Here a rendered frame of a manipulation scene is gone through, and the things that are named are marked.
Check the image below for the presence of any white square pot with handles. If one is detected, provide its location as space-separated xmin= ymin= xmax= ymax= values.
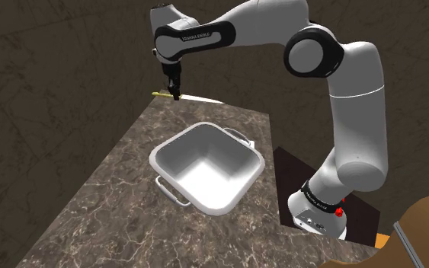
xmin=148 ymin=121 xmax=266 ymax=217

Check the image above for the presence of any yellow-handled knife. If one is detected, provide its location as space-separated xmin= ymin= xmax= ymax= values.
xmin=151 ymin=91 xmax=226 ymax=105

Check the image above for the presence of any dark robot stand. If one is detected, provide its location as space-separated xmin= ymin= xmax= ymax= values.
xmin=272 ymin=145 xmax=382 ymax=247

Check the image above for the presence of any brown wooden furniture with handle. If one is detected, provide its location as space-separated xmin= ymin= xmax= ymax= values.
xmin=319 ymin=188 xmax=429 ymax=268

